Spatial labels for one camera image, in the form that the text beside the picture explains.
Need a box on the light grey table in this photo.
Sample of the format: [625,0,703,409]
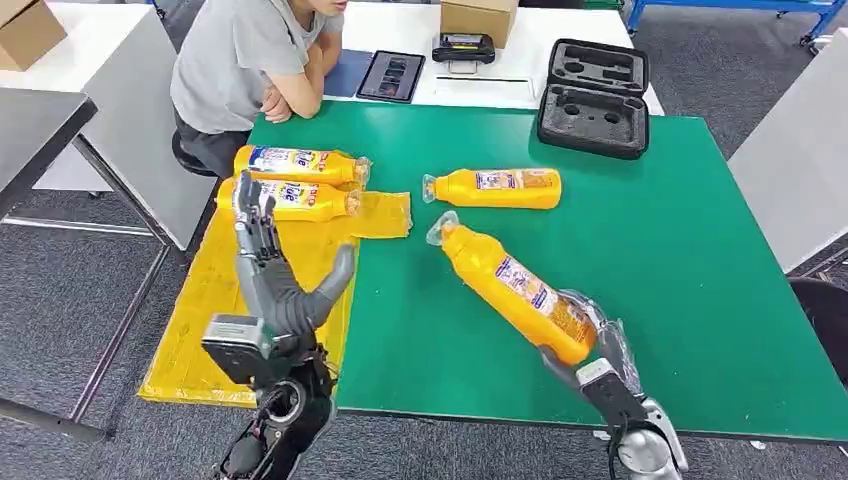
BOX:
[727,26,848,275]

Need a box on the blue cart frame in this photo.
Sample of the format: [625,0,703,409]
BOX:
[625,0,848,48]

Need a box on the black chair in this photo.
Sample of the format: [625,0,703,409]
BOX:
[788,276,848,389]

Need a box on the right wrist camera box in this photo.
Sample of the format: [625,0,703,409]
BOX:
[574,357,641,429]

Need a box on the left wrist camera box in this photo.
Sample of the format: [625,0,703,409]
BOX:
[200,314,276,388]

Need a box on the orange drink bottle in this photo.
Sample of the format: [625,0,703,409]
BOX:
[425,210,601,368]
[216,175,364,223]
[422,167,563,211]
[233,144,373,188]

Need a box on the black handheld device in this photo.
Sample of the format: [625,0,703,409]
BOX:
[431,31,497,75]

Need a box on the small cardboard box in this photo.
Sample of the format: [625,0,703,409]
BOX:
[439,0,519,49]

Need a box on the black stool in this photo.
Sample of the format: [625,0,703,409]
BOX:
[172,129,223,179]

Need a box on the person's hand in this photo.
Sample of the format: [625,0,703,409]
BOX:
[260,86,293,125]

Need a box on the person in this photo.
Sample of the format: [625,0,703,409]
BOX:
[170,0,349,179]

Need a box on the green table mat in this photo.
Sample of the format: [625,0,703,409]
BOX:
[246,99,848,444]

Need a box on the dark grey table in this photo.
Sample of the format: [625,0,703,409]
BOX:
[0,87,190,444]

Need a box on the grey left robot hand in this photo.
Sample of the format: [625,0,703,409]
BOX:
[232,170,358,340]

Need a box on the yellow sheet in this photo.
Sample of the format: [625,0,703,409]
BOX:
[137,184,413,409]

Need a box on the blue folder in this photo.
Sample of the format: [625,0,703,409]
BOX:
[323,48,374,99]

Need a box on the white desk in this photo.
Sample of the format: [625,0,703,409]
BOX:
[0,0,220,253]

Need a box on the black tablet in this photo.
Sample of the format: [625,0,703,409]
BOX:
[355,49,427,104]

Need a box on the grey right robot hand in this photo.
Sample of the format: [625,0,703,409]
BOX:
[537,289,646,399]

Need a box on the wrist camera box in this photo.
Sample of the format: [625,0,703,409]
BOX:
[574,357,641,429]
[200,314,276,388]

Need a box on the large cardboard box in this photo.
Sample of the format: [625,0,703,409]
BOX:
[0,0,68,72]

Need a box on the black foam-lined case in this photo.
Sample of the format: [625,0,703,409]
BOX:
[537,37,652,162]

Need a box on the white table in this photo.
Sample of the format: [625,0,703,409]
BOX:
[323,0,666,117]

